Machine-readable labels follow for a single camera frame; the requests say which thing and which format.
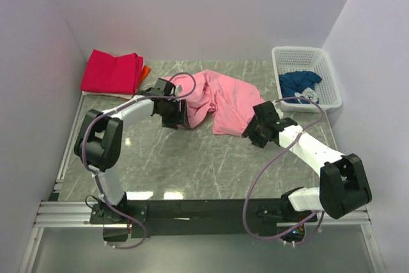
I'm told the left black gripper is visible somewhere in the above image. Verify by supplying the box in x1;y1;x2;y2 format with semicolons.
158;98;190;130

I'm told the pink t-shirt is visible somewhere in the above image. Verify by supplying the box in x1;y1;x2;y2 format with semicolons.
165;70;265;137

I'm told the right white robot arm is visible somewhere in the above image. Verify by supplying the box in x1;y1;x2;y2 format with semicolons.
242;101;373;221

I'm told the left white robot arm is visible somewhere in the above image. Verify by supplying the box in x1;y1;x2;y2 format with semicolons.
74;78;196;223

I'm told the folded orange t-shirt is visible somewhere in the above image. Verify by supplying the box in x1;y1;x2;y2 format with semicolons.
139;65;151;83

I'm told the blue t-shirt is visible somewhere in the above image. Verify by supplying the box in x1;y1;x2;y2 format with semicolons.
279;71;322;104

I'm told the white plastic basket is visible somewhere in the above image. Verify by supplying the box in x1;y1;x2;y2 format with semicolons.
272;46;342;111

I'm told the folded magenta t-shirt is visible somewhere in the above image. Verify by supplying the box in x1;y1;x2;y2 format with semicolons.
80;49;144;96

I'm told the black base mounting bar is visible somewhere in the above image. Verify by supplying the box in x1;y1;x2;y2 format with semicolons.
89;198;312;242

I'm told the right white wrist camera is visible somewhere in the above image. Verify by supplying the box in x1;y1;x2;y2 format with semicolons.
275;108;284;118

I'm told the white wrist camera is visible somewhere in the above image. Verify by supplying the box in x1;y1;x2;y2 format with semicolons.
175;85;183;93
275;108;284;118

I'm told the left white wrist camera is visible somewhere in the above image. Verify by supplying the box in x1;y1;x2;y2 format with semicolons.
175;85;183;93

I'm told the aluminium rail frame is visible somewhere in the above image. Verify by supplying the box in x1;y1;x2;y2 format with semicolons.
19;93;384;273

